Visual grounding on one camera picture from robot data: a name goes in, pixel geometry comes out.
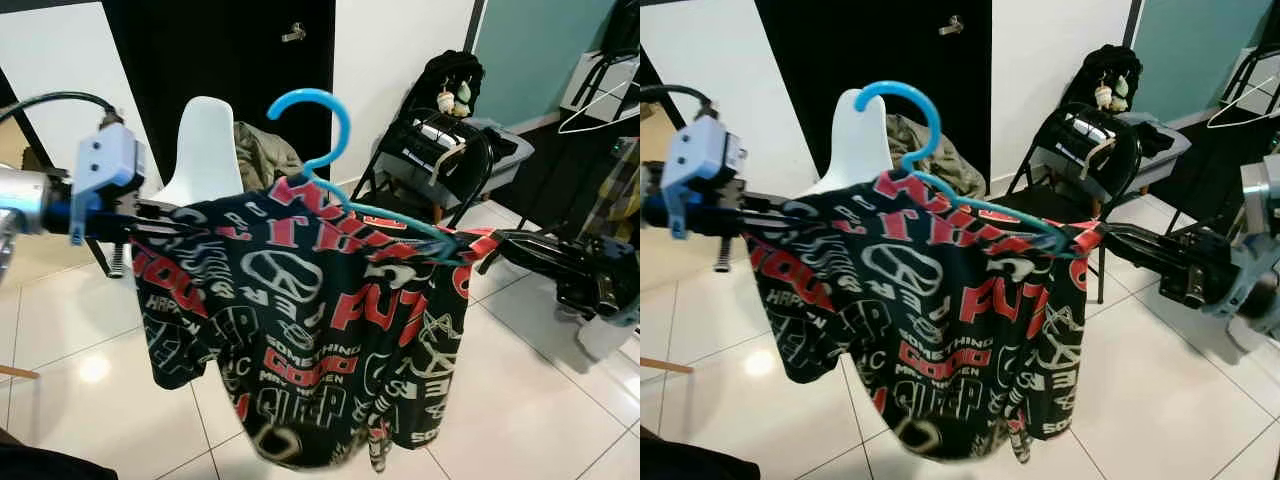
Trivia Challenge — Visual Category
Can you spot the black backpack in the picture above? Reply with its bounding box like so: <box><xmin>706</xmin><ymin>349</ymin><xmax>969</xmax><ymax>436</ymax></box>
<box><xmin>420</xmin><ymin>50</ymin><xmax>486</xmax><ymax>121</ymax></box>
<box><xmin>1080</xmin><ymin>43</ymin><xmax>1143</xmax><ymax>116</ymax></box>

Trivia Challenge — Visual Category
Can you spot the grey storage box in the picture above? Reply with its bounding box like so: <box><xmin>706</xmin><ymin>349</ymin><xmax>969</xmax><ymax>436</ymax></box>
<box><xmin>465</xmin><ymin>118</ymin><xmax>536</xmax><ymax>196</ymax></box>
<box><xmin>1120</xmin><ymin>110</ymin><xmax>1193</xmax><ymax>191</ymax></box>

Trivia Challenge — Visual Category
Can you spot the yellow grey plaid shirt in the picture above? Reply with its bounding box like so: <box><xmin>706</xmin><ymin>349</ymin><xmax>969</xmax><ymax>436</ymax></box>
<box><xmin>580</xmin><ymin>135</ymin><xmax>641</xmax><ymax>246</ymax></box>

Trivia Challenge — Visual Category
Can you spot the white wire hanger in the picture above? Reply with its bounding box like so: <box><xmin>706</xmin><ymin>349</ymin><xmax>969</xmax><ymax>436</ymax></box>
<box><xmin>1205</xmin><ymin>45</ymin><xmax>1280</xmax><ymax>129</ymax></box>
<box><xmin>558</xmin><ymin>55</ymin><xmax>641</xmax><ymax>136</ymax></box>

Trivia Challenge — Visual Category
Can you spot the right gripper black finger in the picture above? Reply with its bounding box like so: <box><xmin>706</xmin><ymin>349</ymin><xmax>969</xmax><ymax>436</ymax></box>
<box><xmin>495</xmin><ymin>230</ymin><xmax>586</xmax><ymax>279</ymax></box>
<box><xmin>1100</xmin><ymin>224</ymin><xmax>1179</xmax><ymax>273</ymax></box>

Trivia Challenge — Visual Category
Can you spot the teal plastic hanger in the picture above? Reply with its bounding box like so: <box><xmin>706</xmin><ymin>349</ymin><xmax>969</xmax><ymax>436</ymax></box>
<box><xmin>266</xmin><ymin>88</ymin><xmax>471</xmax><ymax>263</ymax></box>
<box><xmin>853</xmin><ymin>80</ymin><xmax>1083</xmax><ymax>256</ymax></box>

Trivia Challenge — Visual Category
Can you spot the olive green cloth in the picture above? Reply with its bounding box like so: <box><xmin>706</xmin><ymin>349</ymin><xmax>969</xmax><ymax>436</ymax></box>
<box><xmin>233</xmin><ymin>120</ymin><xmax>306</xmax><ymax>193</ymax></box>
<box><xmin>885</xmin><ymin>112</ymin><xmax>986</xmax><ymax>199</ymax></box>

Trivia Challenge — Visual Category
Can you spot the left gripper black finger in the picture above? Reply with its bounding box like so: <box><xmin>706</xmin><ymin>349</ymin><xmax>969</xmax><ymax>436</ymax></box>
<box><xmin>138</xmin><ymin>203</ymin><xmax>206</xmax><ymax>239</ymax></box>
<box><xmin>748</xmin><ymin>198</ymin><xmax>823</xmax><ymax>239</ymax></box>

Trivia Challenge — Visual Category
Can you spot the white plastic chair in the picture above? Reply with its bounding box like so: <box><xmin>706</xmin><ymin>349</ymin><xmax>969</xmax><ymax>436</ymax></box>
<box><xmin>155</xmin><ymin>95</ymin><xmax>246</xmax><ymax>206</ymax></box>
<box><xmin>805</xmin><ymin>88</ymin><xmax>896</xmax><ymax>196</ymax></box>

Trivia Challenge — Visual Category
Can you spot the black red patterned shirt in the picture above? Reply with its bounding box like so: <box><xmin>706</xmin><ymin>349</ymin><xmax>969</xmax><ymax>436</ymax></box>
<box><xmin>750</xmin><ymin>170</ymin><xmax>1106</xmax><ymax>463</ymax></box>
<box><xmin>130</xmin><ymin>175</ymin><xmax>503</xmax><ymax>473</ymax></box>

